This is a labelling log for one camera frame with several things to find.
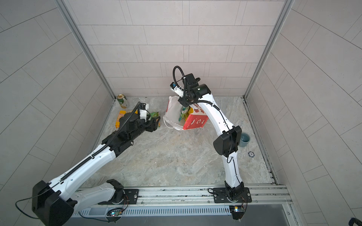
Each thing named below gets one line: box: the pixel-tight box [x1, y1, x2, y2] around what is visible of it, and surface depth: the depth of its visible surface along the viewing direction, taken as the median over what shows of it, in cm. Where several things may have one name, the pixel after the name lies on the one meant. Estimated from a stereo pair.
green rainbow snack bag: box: [178, 105, 190, 122], surface depth 94 cm
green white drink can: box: [116, 94, 129, 109], surface depth 104 cm
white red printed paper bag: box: [162, 95, 209, 131], surface depth 88 cm
